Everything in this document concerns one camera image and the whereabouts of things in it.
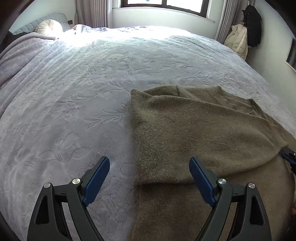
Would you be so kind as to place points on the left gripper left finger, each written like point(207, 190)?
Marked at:
point(48, 220)

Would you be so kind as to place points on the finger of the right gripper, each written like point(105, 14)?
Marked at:
point(290, 156)

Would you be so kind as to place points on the brown knit sweater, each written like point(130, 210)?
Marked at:
point(230, 135)

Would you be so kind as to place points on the dark clothes by headboard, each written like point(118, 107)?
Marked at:
point(9, 38)

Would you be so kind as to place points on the cream puffer jacket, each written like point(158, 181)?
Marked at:
point(237, 40)

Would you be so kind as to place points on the lavender embossed bedspread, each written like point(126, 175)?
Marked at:
point(67, 102)

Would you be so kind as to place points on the black hanging coat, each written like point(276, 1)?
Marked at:
point(252, 21)

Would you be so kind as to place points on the right mauve curtain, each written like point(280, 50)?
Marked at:
point(227, 17)

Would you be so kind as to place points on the mauve curtain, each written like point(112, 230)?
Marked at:
point(227, 17)
point(94, 13)

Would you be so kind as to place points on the dark framed window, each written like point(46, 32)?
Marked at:
point(196, 7)

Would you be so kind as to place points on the round cream pillow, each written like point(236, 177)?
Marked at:
point(49, 28)

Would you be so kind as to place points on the left mauve curtain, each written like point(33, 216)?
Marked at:
point(94, 13)

